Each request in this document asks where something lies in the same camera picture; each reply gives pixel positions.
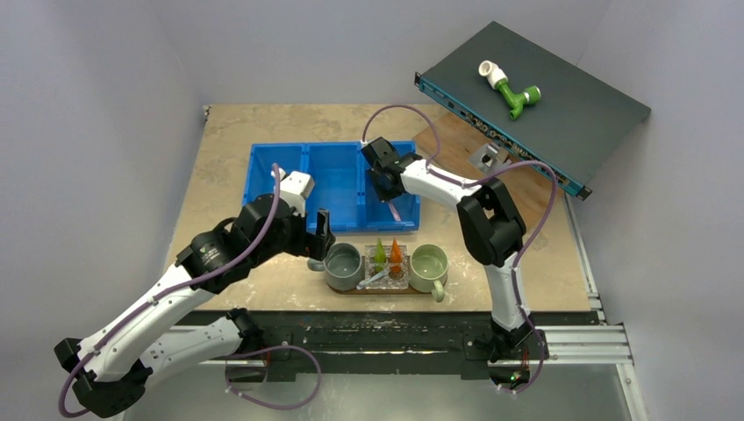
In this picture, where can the small metal bracket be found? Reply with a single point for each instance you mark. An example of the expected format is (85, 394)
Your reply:
(489, 158)

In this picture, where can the black aluminium base frame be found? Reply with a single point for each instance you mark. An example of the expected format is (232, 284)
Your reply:
(426, 343)

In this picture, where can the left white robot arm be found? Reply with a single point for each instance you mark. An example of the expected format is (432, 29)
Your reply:
(111, 369)

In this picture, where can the pale green ceramic mug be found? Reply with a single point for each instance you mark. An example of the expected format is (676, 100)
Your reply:
(428, 271)

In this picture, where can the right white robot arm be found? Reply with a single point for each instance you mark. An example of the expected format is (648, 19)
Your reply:
(491, 227)

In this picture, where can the orange toothpaste tube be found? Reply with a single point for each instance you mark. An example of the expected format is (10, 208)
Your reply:
(396, 258)

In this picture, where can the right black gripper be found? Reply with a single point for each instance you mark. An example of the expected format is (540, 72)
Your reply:
(382, 185)

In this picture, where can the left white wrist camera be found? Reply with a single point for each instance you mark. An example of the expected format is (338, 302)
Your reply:
(295, 189)

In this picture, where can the grey ceramic mug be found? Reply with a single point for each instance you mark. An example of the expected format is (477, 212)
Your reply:
(343, 267)

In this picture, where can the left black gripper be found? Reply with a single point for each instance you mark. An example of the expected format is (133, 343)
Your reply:
(313, 246)

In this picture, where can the green toothpaste tube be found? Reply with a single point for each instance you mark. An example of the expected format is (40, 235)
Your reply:
(380, 257)

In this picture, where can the blue plastic bin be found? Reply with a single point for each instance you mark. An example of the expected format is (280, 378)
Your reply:
(341, 186)

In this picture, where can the green white pipe fitting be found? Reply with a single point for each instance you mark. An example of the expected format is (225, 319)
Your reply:
(499, 81)

